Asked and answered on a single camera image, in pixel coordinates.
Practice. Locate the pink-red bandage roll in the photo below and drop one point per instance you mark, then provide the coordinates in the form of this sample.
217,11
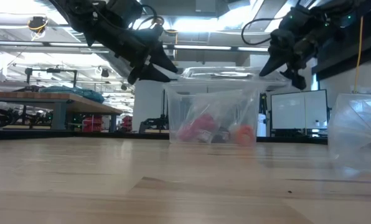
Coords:
201,126

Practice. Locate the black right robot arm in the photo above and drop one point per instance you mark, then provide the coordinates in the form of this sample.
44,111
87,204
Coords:
353,12

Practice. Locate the dark packaged bandage roll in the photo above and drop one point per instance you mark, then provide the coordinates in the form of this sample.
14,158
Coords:
223,136

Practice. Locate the long ceiling strip light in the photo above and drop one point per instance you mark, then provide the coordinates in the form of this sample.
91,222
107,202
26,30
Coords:
204,47

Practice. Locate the teal cloth bundle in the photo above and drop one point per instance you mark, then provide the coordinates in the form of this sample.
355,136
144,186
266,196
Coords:
79,92

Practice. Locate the large clear plastic bag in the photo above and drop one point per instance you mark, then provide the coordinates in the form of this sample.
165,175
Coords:
356,130

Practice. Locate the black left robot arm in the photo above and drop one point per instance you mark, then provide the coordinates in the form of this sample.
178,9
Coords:
76,15

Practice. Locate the clear plastic storage bin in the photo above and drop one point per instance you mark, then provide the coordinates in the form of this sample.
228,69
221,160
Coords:
179,109

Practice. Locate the orange bandage roll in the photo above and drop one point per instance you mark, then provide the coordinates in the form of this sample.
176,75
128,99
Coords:
244,135

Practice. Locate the white canister with black top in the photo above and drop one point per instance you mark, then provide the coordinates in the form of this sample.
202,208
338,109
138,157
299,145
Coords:
261,126

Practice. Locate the red storage bin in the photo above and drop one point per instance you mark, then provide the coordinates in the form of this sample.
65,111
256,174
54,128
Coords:
92,124
128,124

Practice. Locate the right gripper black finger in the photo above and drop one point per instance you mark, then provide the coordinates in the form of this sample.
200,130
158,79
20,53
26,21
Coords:
297,81
272,63

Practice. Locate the black background robot rig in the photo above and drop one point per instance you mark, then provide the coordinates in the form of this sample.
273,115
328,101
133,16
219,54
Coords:
154,123

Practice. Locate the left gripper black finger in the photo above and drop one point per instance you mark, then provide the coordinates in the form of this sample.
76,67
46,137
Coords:
151,74
162,60

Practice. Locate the black camera rig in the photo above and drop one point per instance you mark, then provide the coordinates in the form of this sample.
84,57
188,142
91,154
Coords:
51,71

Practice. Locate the white board with black frame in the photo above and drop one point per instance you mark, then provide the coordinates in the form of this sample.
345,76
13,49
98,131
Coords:
297,109

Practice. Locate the wooden workbench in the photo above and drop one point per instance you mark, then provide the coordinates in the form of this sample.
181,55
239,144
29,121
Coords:
33,96

